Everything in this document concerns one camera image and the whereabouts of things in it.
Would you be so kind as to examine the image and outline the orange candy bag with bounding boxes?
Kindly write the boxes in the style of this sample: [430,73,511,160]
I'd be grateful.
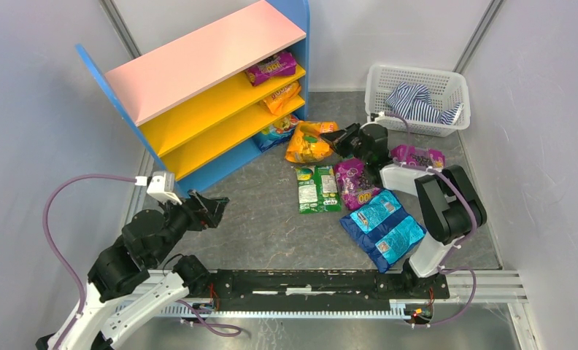
[285,121,339,163]
[259,81,301,115]

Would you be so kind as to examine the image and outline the blue candy bag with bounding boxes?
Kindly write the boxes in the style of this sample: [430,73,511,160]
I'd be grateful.
[339,190,426,273]
[253,114,301,152]

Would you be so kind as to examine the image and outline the purple candy bag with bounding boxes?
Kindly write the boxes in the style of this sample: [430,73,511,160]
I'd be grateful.
[333,158,382,211]
[390,144,446,169]
[244,51,298,87]

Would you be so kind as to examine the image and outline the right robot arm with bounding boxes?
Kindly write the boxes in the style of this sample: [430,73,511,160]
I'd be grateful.
[320,122,488,283]

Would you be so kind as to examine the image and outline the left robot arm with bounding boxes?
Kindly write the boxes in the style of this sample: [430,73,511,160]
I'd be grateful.
[35,190,229,349]

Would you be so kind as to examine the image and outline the green candy bag left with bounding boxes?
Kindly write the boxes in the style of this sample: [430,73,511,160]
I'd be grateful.
[295,166,342,214]

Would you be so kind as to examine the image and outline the orange candy bag on shelf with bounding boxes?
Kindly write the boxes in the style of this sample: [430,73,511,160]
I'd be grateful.
[259,81,301,115]

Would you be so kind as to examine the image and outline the blue pink yellow shelf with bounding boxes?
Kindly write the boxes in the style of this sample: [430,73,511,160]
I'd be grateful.
[76,1,310,195]

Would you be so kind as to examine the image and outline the blue white striped cloth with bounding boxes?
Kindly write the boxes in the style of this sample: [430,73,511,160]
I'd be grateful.
[385,82,465,125]

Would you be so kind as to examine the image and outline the white plastic basket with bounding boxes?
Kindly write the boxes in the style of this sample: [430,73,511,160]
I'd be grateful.
[365,64,471,137]

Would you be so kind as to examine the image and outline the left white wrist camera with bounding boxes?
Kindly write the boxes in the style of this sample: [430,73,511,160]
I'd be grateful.
[146,171,182,205]

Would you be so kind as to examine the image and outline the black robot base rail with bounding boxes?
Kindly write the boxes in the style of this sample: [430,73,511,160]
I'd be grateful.
[189,270,450,312]

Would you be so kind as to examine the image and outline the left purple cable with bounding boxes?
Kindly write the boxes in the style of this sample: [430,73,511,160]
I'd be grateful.
[43,174,242,350]

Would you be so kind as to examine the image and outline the purple cable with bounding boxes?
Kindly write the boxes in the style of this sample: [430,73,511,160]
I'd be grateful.
[378,112,479,328]
[43,174,242,350]

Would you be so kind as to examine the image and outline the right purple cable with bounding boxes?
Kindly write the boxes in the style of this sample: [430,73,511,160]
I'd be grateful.
[378,112,479,328]

